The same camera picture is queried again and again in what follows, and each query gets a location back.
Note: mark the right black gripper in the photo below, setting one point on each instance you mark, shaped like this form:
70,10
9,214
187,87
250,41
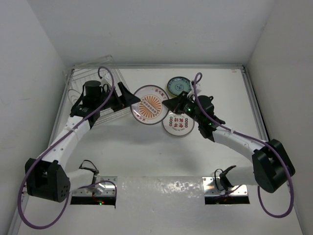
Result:
176,104

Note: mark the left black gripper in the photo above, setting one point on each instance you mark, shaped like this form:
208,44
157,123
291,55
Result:
126,99

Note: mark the dark green plate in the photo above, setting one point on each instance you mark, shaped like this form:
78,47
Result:
178,84

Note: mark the white plate red characters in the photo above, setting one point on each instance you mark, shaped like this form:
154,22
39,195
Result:
178,125

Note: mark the white floral plate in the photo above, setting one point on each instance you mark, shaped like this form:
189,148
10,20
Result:
150,109

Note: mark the white plate green rim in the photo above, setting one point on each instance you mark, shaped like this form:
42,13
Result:
73,96

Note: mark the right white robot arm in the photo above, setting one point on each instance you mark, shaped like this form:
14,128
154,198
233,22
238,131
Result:
271,165

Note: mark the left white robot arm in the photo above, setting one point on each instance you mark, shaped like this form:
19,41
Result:
46,177

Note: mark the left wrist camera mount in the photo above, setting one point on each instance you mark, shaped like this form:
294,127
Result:
106,79

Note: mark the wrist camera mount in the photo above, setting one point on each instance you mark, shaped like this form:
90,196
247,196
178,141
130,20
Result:
106,79
195,89

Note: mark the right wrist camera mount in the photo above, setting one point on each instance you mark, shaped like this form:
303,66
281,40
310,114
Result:
195,89

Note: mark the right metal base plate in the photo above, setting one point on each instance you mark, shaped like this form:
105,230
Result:
213,188

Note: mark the metal base plate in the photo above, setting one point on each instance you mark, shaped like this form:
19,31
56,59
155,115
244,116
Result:
106,186
213,188

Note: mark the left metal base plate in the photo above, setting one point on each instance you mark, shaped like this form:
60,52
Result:
106,186

